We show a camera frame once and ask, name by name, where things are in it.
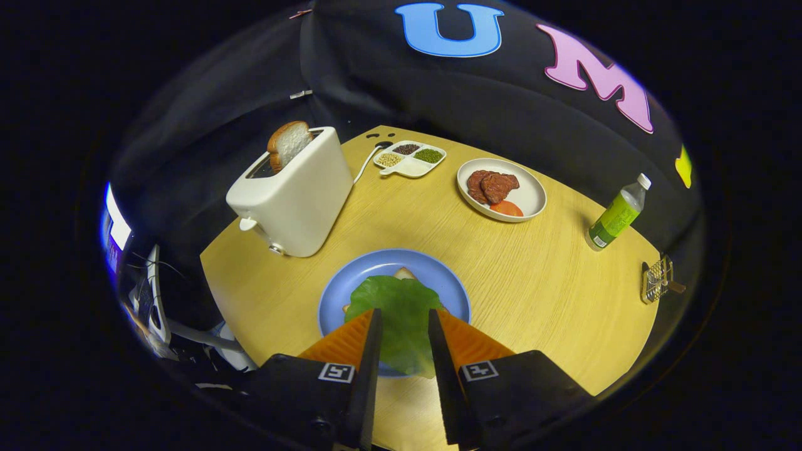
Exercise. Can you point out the bread slice under lettuce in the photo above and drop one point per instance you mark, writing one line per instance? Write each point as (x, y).
(404, 273)

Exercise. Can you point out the white divided dish with grains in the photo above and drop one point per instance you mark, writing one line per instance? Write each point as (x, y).
(410, 166)

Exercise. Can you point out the bright white screen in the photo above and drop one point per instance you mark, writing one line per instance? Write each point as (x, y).
(118, 225)

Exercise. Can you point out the white toaster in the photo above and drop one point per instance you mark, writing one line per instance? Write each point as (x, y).
(294, 200)

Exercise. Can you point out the red clip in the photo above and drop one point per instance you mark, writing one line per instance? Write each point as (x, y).
(301, 13)

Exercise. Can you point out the red tomato slice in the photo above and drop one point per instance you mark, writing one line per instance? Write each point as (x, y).
(506, 208)

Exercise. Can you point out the white clip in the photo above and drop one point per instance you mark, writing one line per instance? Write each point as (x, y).
(301, 94)

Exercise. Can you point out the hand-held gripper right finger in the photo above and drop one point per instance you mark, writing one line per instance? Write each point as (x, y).
(445, 382)

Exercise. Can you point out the brown meat slice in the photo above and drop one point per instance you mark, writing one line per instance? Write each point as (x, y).
(475, 185)
(502, 186)

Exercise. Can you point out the green lettuce leaf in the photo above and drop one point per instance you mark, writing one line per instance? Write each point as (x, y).
(404, 313)

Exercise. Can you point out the white bread slice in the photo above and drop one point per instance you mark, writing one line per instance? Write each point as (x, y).
(289, 143)

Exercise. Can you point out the blue plate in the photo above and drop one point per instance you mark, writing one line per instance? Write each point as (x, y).
(351, 275)

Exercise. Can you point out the round white plate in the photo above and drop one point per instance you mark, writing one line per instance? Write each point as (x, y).
(529, 194)

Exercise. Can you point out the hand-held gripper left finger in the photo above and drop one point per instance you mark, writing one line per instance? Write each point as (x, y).
(366, 376)

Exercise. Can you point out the green label water bottle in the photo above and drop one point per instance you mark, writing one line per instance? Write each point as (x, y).
(617, 216)

